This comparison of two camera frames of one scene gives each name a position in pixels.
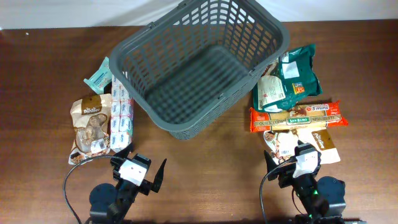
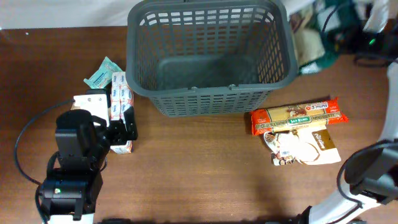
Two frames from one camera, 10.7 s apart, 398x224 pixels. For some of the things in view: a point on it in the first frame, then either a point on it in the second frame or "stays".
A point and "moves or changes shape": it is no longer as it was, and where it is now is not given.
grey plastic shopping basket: [200, 61] moves or changes shape
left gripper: [147, 185] → [121, 131]
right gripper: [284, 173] → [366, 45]
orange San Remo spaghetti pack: [298, 117] stays
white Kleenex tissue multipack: [122, 107] stays
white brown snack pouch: [283, 144] stays
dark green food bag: [290, 78] → [315, 24]
